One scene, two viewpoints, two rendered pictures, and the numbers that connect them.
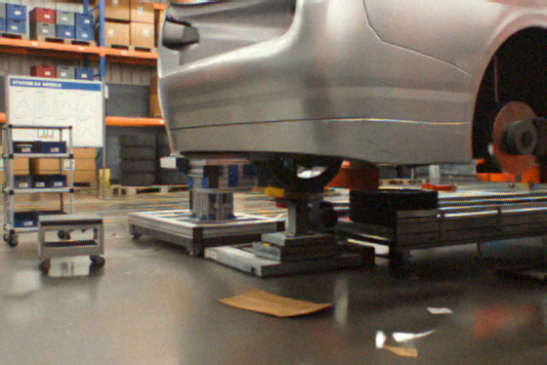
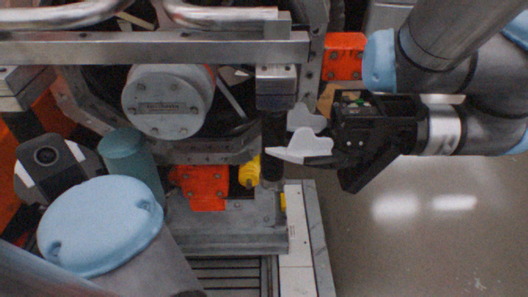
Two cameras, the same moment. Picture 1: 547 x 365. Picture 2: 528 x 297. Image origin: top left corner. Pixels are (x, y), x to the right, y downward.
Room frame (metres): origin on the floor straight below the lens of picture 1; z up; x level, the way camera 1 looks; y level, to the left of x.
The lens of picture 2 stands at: (4.77, 0.37, 1.13)
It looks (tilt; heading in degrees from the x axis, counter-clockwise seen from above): 42 degrees down; 210
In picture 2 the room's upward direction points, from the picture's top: straight up
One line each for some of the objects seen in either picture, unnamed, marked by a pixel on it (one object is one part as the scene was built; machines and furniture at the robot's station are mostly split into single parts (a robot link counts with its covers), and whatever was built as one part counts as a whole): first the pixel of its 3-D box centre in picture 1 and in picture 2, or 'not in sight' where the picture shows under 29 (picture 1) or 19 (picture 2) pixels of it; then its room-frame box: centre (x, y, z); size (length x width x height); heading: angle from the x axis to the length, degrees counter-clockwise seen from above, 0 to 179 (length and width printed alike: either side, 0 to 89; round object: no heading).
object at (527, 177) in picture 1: (520, 163); not in sight; (5.57, -2.17, 0.69); 0.52 x 0.17 x 0.35; 31
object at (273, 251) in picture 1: (297, 248); (222, 207); (4.21, -0.15, 0.13); 0.50 x 0.36 x 0.10; 121
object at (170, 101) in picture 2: not in sight; (176, 77); (4.42, -0.02, 0.85); 0.21 x 0.14 x 0.14; 31
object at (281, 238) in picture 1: (297, 220); (218, 175); (4.21, -0.15, 0.32); 0.40 x 0.30 x 0.28; 121
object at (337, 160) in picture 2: not in sight; (331, 153); (4.45, 0.29, 0.83); 0.09 x 0.05 x 0.02; 131
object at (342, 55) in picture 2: not in sight; (341, 56); (4.19, 0.21, 0.85); 0.09 x 0.08 x 0.07; 121
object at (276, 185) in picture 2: not in sight; (273, 146); (4.47, 0.21, 0.83); 0.04 x 0.04 x 0.16
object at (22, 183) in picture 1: (37, 183); not in sight; (5.29, 2.03, 0.50); 0.53 x 0.42 x 1.00; 121
